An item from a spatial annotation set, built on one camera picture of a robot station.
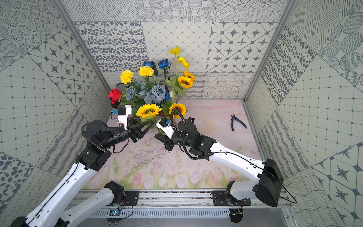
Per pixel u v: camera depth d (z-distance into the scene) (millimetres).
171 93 844
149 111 555
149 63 762
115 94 709
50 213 384
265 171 402
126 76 685
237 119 1074
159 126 573
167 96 833
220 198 717
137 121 574
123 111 493
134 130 521
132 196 746
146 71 680
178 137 591
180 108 748
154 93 726
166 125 564
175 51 799
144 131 554
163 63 781
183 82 701
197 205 734
